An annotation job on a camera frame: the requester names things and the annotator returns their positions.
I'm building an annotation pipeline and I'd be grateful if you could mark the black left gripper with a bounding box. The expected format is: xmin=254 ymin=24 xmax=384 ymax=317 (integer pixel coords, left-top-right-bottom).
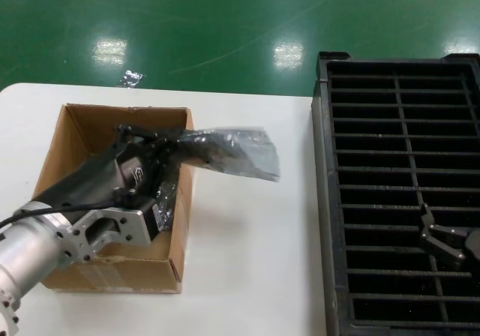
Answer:
xmin=31 ymin=124 xmax=187 ymax=212

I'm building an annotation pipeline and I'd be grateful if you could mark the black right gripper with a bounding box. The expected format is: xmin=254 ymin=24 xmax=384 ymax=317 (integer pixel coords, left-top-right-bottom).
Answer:
xmin=418 ymin=202 xmax=480 ymax=272

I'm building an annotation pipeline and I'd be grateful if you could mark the silver antistatic bag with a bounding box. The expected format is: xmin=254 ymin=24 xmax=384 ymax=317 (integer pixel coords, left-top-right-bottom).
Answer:
xmin=175 ymin=124 xmax=282 ymax=185

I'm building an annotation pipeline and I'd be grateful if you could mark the graphics card in antistatic bag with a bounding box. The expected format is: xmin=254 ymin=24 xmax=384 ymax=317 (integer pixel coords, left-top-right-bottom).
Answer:
xmin=151 ymin=178 xmax=182 ymax=236

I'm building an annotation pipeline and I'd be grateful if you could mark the brown cardboard box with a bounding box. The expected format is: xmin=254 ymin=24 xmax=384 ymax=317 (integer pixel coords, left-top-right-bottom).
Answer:
xmin=31 ymin=103 xmax=198 ymax=295

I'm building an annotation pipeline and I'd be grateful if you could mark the black slotted plastic container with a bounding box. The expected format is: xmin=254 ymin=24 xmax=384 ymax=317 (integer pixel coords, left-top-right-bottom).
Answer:
xmin=310 ymin=50 xmax=480 ymax=336

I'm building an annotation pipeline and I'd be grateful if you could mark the crumpled foil scrap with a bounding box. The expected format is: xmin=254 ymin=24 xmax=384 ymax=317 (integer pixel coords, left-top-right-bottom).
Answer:
xmin=118 ymin=70 xmax=146 ymax=88

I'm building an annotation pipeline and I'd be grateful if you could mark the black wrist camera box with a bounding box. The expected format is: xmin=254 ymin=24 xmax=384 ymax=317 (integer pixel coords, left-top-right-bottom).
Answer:
xmin=143 ymin=199 xmax=168 ymax=244

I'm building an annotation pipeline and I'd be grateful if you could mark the silver camera mount bracket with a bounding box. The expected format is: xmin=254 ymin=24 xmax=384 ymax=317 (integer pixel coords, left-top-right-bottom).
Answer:
xmin=73 ymin=205 xmax=155 ymax=264

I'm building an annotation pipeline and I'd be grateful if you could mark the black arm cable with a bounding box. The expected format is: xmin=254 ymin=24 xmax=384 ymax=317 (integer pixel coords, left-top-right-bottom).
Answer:
xmin=0 ymin=199 xmax=127 ymax=229

